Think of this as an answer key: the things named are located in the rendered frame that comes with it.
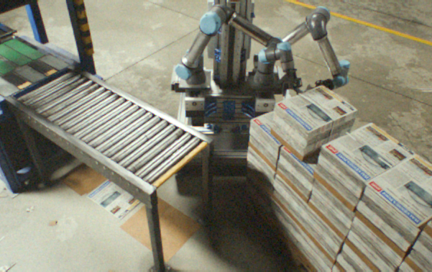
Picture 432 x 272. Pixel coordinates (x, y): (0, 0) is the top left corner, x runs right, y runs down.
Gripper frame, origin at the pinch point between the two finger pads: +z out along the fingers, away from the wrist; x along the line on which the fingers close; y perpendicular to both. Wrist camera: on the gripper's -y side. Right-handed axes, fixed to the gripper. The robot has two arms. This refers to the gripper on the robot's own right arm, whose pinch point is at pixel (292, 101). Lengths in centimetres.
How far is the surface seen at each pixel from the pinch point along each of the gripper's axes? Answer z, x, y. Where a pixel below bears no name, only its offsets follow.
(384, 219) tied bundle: 46, -19, 73
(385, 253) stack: 64, -19, 71
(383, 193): 33, -18, 74
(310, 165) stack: 31.0, -14.5, 22.7
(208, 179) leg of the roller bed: 39, -51, -36
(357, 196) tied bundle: 38, -19, 59
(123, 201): 55, -96, -103
